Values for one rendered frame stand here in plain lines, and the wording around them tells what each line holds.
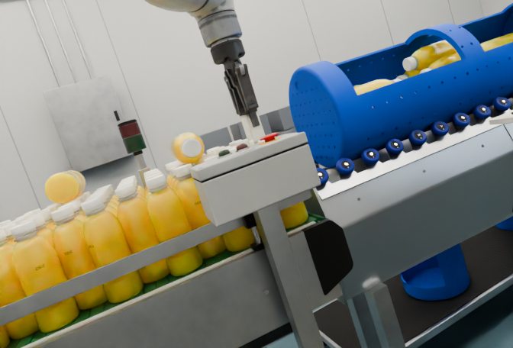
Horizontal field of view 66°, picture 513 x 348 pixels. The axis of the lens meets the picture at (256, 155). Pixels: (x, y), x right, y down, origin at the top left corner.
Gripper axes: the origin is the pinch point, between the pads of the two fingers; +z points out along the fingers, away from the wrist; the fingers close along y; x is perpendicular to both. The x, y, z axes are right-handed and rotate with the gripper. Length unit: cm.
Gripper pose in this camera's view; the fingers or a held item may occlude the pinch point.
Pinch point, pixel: (253, 128)
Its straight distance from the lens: 91.4
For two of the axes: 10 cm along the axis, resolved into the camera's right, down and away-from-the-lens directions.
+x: -9.1, 3.3, -2.6
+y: -2.8, -0.1, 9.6
